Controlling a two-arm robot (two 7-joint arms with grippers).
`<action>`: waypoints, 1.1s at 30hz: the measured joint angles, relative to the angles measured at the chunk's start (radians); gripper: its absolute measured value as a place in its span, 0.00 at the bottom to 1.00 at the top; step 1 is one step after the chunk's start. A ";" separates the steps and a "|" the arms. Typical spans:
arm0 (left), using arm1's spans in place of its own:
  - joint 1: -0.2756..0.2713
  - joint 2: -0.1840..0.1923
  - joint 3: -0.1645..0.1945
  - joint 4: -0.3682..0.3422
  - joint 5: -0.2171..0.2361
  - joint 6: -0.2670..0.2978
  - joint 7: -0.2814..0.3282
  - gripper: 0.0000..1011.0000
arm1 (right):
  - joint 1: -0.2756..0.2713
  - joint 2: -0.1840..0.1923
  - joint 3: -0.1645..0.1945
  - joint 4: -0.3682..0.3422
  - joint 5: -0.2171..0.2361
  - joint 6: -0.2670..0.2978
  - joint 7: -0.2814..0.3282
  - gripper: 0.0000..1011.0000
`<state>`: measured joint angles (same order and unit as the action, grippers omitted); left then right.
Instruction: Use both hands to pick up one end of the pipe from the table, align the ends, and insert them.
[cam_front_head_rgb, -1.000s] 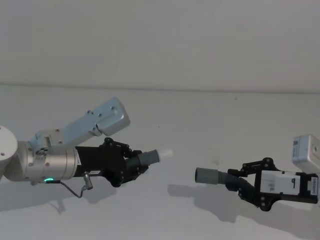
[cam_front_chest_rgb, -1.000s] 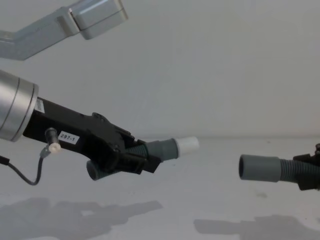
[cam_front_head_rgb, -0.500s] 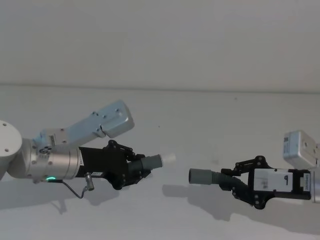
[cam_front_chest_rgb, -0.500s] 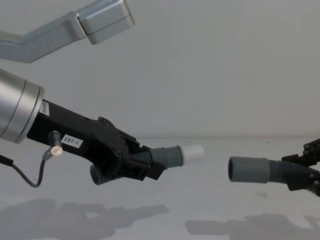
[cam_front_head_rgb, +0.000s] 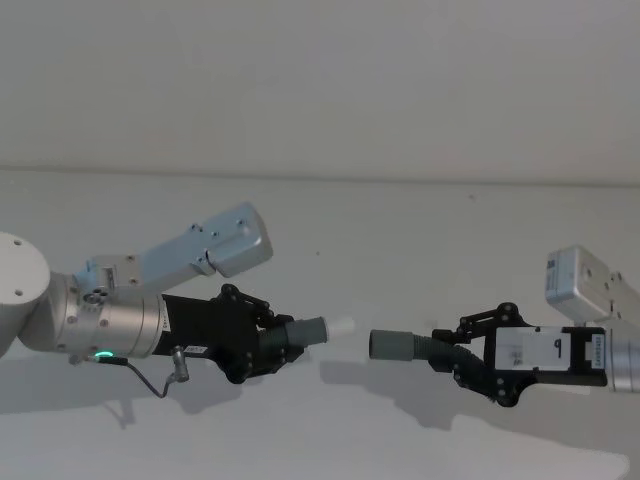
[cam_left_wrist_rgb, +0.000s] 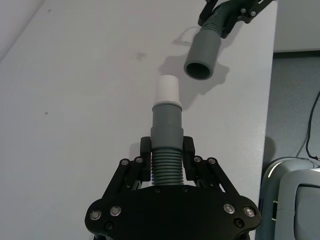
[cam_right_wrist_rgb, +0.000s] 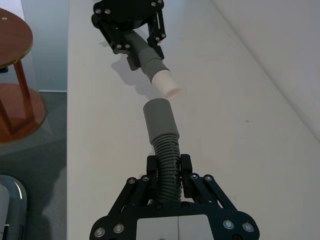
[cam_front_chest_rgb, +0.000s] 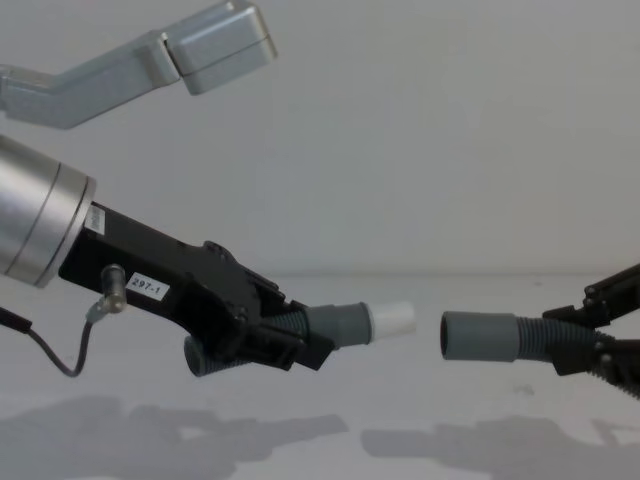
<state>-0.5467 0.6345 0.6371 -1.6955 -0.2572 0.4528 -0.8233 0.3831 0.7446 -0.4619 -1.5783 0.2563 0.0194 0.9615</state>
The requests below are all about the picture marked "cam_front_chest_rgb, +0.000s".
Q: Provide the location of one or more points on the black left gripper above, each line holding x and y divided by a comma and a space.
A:
150, 265

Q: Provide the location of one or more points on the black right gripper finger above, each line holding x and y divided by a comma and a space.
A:
600, 305
610, 357

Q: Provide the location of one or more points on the white plastic connector tube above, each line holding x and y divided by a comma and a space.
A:
395, 320

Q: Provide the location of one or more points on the white table cloth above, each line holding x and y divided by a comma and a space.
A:
320, 425

